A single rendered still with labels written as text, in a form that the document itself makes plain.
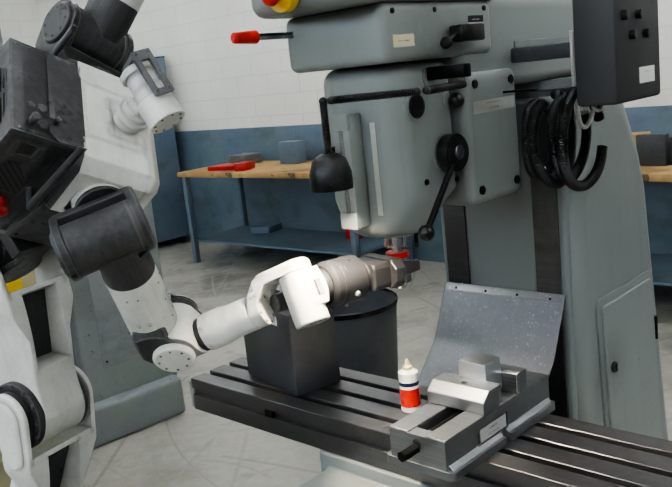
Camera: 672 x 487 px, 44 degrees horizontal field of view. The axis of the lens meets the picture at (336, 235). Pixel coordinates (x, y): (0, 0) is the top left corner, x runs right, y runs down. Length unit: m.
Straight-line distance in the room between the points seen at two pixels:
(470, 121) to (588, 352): 0.63
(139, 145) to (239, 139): 6.92
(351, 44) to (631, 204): 0.90
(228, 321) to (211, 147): 7.28
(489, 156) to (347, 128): 0.32
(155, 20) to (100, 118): 7.86
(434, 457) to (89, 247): 0.66
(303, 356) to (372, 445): 0.27
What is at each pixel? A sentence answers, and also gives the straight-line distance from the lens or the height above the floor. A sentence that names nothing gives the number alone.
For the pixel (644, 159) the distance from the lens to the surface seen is 5.35.
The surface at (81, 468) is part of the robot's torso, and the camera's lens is 1.91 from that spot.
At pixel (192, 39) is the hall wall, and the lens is 8.83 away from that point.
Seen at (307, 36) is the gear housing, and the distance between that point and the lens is 1.53.
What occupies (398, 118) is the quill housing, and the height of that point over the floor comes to 1.53.
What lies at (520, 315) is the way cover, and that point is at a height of 1.05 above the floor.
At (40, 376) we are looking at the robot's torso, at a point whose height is 1.10.
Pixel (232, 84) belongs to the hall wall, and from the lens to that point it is 8.40.
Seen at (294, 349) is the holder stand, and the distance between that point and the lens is 1.81.
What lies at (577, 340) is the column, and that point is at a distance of 1.92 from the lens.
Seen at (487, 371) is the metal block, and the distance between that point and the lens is 1.55.
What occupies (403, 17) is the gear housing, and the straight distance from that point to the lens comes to 1.45.
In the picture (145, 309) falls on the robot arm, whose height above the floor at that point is 1.26.
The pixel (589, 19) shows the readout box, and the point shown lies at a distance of 1.57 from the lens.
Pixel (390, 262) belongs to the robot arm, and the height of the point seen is 1.26.
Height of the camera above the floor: 1.62
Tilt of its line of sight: 11 degrees down
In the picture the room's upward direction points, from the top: 6 degrees counter-clockwise
